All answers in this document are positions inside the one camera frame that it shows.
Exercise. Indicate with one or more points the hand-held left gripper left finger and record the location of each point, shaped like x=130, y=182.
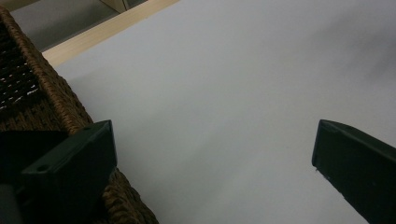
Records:
x=71, y=174

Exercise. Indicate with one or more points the white table mat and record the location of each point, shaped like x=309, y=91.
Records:
x=218, y=93

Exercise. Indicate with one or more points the brown wicker basket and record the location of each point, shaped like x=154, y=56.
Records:
x=46, y=84

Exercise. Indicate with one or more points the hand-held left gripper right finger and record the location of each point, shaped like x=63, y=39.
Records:
x=361, y=168

